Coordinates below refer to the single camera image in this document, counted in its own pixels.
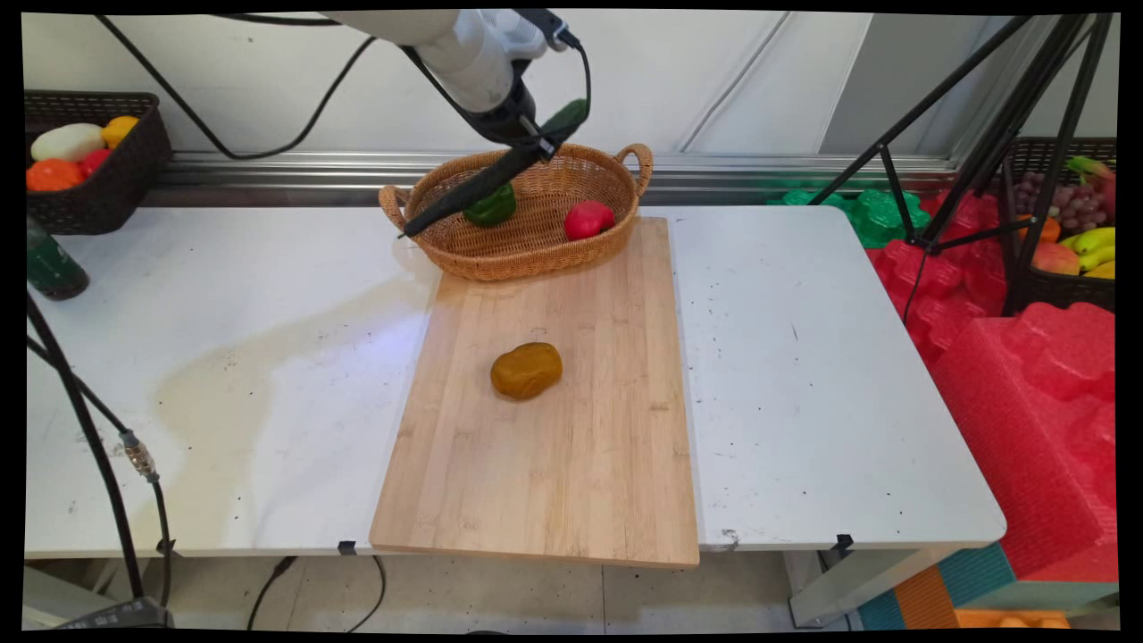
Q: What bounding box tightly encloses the black tripod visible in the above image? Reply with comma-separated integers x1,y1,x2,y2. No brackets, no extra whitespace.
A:
808,13,1117,315

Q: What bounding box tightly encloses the large red foam block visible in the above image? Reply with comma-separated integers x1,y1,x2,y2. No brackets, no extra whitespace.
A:
929,301,1120,583

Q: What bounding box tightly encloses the black cable with metal connector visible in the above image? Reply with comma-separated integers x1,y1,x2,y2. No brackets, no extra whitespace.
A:
25,334,176,610

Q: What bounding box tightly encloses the dark green bottle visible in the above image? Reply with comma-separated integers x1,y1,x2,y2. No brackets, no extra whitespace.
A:
26,216,91,302

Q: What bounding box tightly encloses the long dark green cucumber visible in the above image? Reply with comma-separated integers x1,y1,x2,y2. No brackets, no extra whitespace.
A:
396,97,591,241

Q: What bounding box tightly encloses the black floor device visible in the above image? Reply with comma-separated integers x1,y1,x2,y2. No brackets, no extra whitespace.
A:
54,596,176,631

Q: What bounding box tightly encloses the wooden cutting board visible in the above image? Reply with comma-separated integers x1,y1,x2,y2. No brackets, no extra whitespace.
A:
369,216,702,569

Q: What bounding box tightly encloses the red bell pepper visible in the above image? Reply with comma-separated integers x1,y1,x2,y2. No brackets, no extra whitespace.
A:
564,200,617,243

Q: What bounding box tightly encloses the green foam mat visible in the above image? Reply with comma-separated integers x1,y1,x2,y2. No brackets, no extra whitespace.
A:
766,187,932,250

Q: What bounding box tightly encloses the white oval vegetable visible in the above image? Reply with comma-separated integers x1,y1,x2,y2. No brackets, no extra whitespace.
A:
29,121,107,164

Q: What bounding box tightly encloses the purple grapes bunch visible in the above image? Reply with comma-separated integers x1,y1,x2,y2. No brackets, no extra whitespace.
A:
1014,171,1109,234

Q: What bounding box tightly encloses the wicker basket with handles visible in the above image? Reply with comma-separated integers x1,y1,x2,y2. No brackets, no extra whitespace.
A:
379,143,655,284

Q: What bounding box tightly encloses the black floor cable with plug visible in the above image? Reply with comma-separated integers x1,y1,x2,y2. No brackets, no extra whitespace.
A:
245,555,301,631

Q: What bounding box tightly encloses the thick black cable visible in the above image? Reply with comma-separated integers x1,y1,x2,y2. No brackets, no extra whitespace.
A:
25,293,149,602

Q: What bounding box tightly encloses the orange bell pepper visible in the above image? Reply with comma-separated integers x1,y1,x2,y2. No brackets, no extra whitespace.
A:
25,157,87,194

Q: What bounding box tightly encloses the white table leg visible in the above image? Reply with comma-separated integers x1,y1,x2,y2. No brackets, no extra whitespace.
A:
784,545,958,628

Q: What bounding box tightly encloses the black silver wrist camera box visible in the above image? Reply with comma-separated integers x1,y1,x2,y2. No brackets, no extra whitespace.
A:
511,9,583,54

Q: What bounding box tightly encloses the brown potato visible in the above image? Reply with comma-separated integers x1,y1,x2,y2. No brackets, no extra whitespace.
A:
490,341,565,401

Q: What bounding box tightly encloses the black plastic crate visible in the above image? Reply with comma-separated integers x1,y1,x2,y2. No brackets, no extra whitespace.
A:
999,137,1118,315

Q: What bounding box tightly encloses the thin black floor cable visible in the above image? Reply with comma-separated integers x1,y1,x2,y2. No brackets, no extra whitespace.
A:
344,555,388,633

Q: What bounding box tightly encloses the silver wall rail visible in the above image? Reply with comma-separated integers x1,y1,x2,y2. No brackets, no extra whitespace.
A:
143,149,962,209

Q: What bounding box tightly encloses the red foam mat pile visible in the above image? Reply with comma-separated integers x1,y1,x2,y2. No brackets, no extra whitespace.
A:
864,189,1015,367

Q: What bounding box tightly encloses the yellow bell pepper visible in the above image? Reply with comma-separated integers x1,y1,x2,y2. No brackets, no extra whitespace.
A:
100,114,142,150

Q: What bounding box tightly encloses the peach coloured fruit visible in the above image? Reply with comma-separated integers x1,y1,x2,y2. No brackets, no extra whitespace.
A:
1031,241,1082,277

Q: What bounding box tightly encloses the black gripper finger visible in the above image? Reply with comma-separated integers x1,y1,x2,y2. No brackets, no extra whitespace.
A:
521,123,563,164

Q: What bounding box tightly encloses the green bell pepper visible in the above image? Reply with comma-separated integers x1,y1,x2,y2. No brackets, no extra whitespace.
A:
462,182,519,228

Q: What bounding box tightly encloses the yellow banana bunch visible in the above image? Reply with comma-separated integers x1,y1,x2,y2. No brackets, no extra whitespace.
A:
1058,227,1117,274

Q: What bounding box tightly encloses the dark woven plastic basket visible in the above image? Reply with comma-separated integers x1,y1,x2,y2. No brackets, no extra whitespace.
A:
24,90,173,237

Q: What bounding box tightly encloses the teal orange foam block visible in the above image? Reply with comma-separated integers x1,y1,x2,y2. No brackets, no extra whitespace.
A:
855,539,1120,631

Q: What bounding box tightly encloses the red green fruit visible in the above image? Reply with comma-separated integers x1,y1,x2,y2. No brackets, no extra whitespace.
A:
1065,155,1117,194

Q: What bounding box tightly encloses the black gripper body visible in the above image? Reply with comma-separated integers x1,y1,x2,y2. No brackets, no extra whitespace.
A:
464,79,547,149

